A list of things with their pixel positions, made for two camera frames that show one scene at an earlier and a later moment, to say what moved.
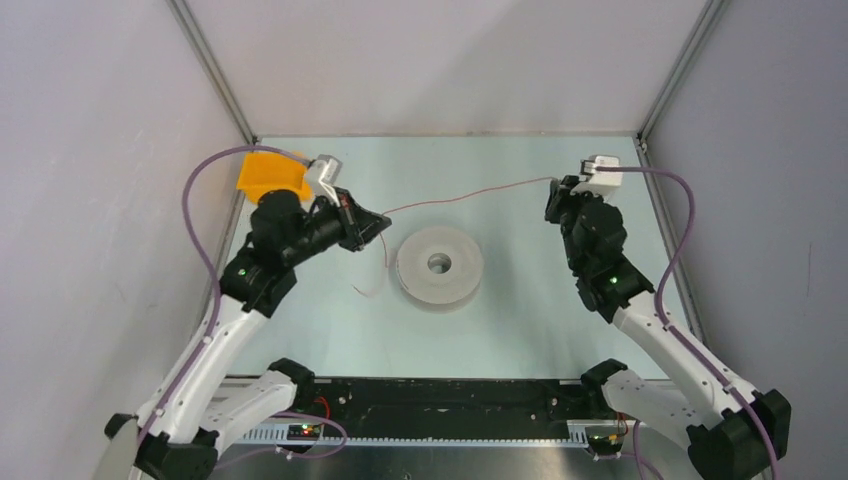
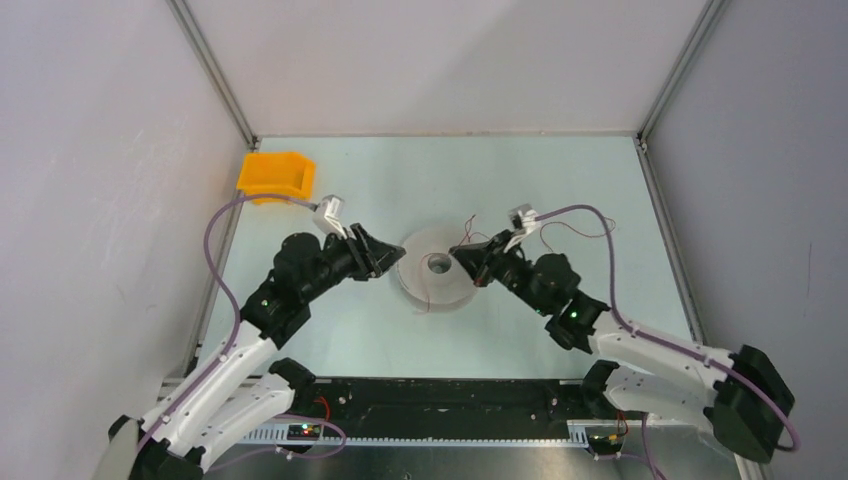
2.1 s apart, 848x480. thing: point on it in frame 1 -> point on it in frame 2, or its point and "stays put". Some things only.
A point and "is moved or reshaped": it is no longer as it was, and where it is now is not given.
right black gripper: (561, 196) -> (482, 260)
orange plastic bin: (264, 172) stays put
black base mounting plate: (453, 407) stays put
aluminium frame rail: (579, 433) stays put
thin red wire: (444, 202) is moved or reshaped
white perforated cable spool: (457, 282) stays put
